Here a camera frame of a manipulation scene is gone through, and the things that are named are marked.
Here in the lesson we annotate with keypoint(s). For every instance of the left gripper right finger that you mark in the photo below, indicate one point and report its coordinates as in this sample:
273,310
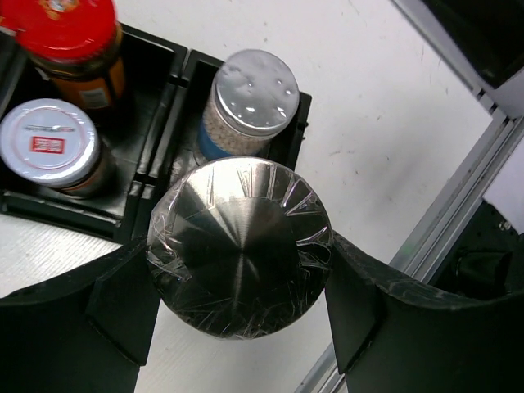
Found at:
392,333

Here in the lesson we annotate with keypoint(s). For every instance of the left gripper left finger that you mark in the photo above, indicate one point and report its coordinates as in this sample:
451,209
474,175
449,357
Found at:
86,330

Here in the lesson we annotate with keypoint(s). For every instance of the silver-lid white powder jar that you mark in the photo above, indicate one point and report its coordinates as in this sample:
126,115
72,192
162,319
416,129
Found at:
240,247

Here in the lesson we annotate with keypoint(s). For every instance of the silver-lid dark spice jar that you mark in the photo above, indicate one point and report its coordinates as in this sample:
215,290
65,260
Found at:
55,144

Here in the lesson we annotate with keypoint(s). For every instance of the blue-label spice shaker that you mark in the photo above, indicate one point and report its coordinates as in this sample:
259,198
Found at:
253,97

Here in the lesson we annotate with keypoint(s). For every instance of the red-lid brown sauce jar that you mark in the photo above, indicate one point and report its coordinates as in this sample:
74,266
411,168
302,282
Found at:
76,44

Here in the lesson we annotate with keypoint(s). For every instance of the black three-compartment tray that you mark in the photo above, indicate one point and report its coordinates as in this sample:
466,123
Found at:
168,88

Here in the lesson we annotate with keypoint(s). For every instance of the aluminium table side rail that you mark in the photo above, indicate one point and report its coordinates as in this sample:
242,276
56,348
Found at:
482,42

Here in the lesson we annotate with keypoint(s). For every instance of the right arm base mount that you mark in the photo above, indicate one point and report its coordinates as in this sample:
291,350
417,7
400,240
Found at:
486,261

